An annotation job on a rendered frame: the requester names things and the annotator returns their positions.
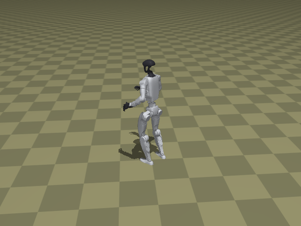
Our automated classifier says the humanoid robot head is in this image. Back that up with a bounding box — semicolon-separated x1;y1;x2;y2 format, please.
143;59;156;77

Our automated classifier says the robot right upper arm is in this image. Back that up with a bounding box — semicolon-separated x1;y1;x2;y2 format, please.
157;75;162;91

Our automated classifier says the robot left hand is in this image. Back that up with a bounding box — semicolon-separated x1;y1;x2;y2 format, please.
123;102;132;111

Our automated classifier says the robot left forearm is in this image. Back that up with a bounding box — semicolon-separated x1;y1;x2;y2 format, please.
129;96;142;107

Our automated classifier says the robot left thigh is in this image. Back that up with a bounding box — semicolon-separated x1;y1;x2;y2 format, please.
138;111;151;142

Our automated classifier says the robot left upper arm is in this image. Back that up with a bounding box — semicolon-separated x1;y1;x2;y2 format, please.
139;79;148;103

